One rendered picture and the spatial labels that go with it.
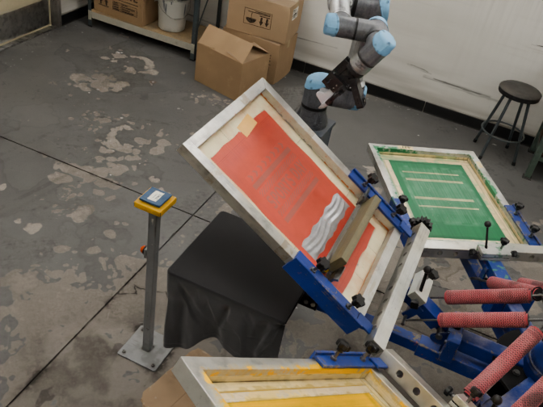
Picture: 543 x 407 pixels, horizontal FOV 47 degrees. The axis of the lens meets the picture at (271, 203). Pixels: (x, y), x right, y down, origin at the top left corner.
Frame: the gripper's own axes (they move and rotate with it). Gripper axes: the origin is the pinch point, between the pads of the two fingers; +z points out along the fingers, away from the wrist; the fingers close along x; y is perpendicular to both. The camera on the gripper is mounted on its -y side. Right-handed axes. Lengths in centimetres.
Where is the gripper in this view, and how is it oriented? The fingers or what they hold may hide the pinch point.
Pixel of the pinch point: (322, 106)
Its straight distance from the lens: 227.4
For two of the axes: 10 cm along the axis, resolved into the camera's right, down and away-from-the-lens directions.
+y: -7.0, -7.1, -1.0
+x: -3.9, 5.0, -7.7
